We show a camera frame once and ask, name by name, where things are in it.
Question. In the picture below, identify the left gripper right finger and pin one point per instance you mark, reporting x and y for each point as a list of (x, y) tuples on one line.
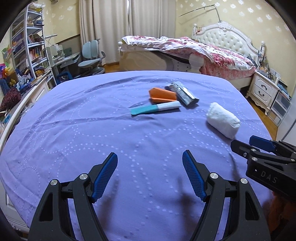
[(245, 220)]

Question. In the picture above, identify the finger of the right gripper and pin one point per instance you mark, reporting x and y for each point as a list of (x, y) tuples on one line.
[(279, 148), (254, 154)]

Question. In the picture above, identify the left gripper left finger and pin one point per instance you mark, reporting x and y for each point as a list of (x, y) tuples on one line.
[(52, 219)]

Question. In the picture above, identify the white bundle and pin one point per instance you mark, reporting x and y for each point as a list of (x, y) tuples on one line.
[(223, 120)]

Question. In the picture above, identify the plastic drawer unit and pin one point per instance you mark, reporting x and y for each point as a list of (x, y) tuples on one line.
[(279, 108)]

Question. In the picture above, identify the white nightstand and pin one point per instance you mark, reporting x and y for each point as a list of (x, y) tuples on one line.
[(262, 91)]

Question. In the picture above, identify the grey printed wrapper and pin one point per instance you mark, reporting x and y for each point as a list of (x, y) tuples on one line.
[(183, 93)]

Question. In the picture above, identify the floral pink quilt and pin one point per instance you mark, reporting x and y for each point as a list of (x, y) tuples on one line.
[(215, 61)]

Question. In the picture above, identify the purple bed sheet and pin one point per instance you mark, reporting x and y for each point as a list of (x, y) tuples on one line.
[(149, 197)]

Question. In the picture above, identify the white bed with headboard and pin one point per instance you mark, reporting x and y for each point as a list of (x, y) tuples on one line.
[(221, 34)]

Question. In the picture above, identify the orange folded paper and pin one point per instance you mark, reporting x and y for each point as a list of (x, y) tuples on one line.
[(158, 95)]

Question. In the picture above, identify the maroon fluffy item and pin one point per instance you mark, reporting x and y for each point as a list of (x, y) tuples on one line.
[(12, 97)]

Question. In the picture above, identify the study desk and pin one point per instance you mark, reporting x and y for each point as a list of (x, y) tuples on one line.
[(58, 59)]

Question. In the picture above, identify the green desk chair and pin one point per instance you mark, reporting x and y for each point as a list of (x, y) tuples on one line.
[(92, 64)]

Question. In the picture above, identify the white bookshelf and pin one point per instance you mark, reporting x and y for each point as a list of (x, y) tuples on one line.
[(29, 54)]

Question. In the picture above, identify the beige curtains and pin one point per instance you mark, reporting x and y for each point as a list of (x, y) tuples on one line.
[(109, 21)]

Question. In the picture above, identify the white bed side rail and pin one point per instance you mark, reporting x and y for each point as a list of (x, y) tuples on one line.
[(30, 97)]

